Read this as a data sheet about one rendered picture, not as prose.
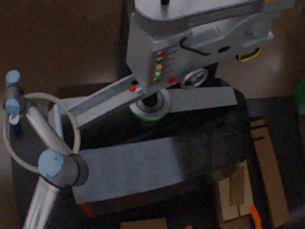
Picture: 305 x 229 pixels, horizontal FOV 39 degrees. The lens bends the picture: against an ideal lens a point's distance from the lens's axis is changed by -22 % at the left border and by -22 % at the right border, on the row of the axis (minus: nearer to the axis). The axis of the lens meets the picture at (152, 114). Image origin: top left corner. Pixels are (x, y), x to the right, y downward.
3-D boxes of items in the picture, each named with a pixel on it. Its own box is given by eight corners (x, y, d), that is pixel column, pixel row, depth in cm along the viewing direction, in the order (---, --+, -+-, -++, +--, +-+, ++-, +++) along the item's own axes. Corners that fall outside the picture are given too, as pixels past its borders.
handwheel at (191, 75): (195, 68, 260) (199, 52, 247) (206, 84, 256) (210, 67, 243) (169, 79, 256) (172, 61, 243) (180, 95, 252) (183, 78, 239)
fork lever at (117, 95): (184, 48, 273) (184, 44, 269) (204, 76, 266) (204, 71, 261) (66, 107, 262) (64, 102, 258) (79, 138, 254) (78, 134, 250)
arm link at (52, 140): (106, 176, 192) (37, 98, 238) (83, 168, 183) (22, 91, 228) (93, 198, 194) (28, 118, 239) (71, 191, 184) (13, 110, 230)
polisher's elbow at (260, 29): (234, 21, 265) (239, 2, 248) (252, 11, 272) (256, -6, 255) (258, 44, 259) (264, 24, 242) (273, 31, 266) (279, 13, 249)
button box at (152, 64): (160, 76, 243) (166, 41, 219) (164, 81, 242) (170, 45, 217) (144, 83, 241) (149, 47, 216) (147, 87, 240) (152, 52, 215)
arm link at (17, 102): (25, 110, 221) (25, 89, 227) (11, 102, 213) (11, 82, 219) (17, 118, 225) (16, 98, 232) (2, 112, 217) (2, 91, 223)
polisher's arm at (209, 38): (252, 29, 289) (263, -15, 246) (272, 56, 280) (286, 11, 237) (148, 61, 268) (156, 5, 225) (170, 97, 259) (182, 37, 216)
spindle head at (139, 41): (187, 42, 272) (196, -5, 233) (210, 74, 263) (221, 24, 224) (125, 64, 261) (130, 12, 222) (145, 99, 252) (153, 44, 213)
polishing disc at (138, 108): (179, 102, 282) (179, 102, 281) (148, 127, 274) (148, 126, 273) (150, 76, 289) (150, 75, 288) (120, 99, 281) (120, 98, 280)
